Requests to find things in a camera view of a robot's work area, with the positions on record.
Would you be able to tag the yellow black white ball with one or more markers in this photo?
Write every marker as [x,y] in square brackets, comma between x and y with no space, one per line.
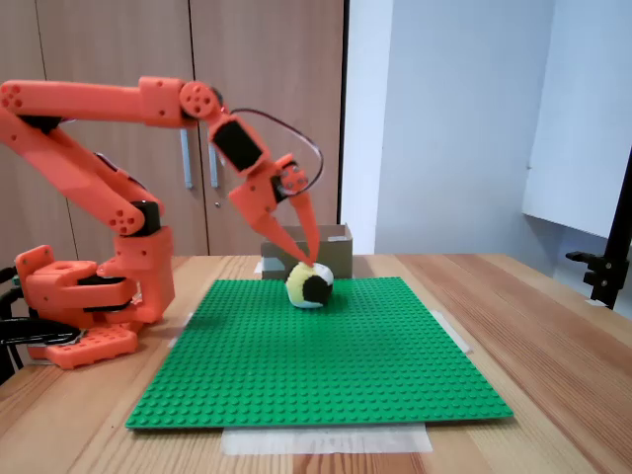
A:
[311,291]

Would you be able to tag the cardboard box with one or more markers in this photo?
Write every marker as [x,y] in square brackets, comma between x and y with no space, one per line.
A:
[338,257]

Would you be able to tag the wooden cabinet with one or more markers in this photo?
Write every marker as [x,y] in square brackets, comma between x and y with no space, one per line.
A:
[271,74]

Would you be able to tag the masking tape strip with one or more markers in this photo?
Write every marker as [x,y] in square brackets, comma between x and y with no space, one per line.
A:
[180,331]
[321,440]
[451,331]

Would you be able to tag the green studded baseplate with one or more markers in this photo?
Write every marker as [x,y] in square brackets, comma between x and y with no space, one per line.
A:
[321,370]

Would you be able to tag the white wall panel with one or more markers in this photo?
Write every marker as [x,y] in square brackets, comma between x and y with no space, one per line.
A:
[577,148]

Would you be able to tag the black camera stand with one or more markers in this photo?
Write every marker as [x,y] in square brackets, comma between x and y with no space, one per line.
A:
[602,276]

